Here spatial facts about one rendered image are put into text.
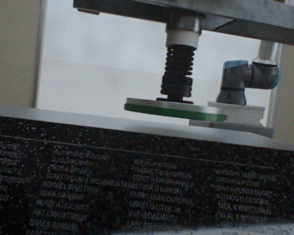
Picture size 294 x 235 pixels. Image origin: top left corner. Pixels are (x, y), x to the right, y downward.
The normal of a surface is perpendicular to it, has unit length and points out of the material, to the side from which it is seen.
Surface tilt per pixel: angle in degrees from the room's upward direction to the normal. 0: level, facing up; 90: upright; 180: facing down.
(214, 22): 90
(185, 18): 90
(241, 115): 90
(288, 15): 90
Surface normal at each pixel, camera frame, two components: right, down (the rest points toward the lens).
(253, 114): 0.16, 0.07
